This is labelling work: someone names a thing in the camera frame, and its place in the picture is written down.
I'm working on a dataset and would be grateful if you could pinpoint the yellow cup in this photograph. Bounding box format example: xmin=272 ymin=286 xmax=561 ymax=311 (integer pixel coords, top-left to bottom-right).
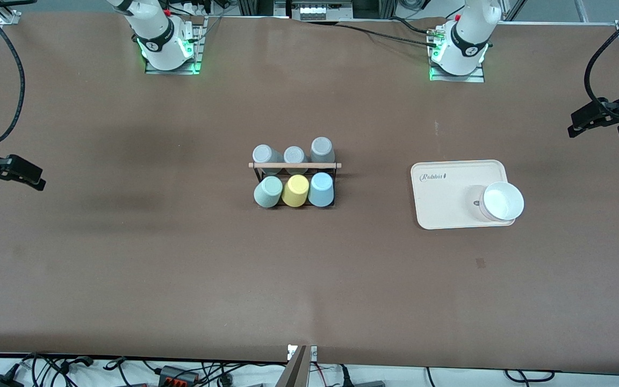
xmin=282 ymin=175 xmax=310 ymax=208

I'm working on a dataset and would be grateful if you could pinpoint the black floor cable loop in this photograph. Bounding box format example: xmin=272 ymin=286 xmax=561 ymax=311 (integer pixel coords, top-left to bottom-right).
xmin=505 ymin=369 xmax=556 ymax=383

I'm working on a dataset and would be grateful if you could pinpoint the black power strip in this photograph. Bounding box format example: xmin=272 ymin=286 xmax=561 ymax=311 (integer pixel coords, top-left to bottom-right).
xmin=158 ymin=365 xmax=201 ymax=387

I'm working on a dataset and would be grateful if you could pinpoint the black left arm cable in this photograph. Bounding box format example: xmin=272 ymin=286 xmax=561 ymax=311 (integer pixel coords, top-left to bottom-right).
xmin=584 ymin=0 xmax=619 ymax=121

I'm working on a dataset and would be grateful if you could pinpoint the white bowl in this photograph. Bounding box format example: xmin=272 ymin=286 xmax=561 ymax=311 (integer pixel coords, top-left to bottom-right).
xmin=479 ymin=181 xmax=525 ymax=222

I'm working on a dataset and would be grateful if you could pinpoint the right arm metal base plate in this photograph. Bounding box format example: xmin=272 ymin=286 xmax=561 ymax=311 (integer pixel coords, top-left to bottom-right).
xmin=145 ymin=16 xmax=204 ymax=75

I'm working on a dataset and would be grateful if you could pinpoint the white mounting bracket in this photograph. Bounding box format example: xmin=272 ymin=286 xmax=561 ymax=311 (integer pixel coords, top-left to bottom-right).
xmin=287 ymin=344 xmax=318 ymax=362

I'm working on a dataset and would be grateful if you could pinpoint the black wire cup rack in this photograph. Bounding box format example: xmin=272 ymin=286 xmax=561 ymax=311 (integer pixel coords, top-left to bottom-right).
xmin=249 ymin=161 xmax=342 ymax=209

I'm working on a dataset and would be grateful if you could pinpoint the black cable on table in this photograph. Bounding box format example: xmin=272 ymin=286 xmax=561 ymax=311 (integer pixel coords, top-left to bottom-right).
xmin=336 ymin=20 xmax=440 ymax=47

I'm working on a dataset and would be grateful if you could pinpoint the light blue cup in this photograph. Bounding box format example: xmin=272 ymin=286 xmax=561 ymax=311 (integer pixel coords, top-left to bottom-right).
xmin=308 ymin=172 xmax=335 ymax=207

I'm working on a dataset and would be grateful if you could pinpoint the cream plastic tray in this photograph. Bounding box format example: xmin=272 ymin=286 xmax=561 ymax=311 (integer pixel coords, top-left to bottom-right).
xmin=411 ymin=159 xmax=516 ymax=231

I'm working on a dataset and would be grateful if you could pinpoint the pale green cup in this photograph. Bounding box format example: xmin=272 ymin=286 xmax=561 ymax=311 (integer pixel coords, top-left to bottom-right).
xmin=254 ymin=176 xmax=284 ymax=209

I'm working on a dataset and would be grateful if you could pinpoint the grey control box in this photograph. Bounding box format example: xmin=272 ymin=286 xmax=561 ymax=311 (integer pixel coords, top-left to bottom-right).
xmin=291 ymin=0 xmax=354 ymax=21

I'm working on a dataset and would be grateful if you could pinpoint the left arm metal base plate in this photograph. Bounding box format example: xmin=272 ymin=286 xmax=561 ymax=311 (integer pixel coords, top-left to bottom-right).
xmin=429 ymin=51 xmax=486 ymax=83

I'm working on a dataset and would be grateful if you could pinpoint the grey cup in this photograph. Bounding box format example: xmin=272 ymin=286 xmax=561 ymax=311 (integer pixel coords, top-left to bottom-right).
xmin=252 ymin=144 xmax=284 ymax=178
xmin=310 ymin=137 xmax=336 ymax=164
xmin=284 ymin=146 xmax=309 ymax=175

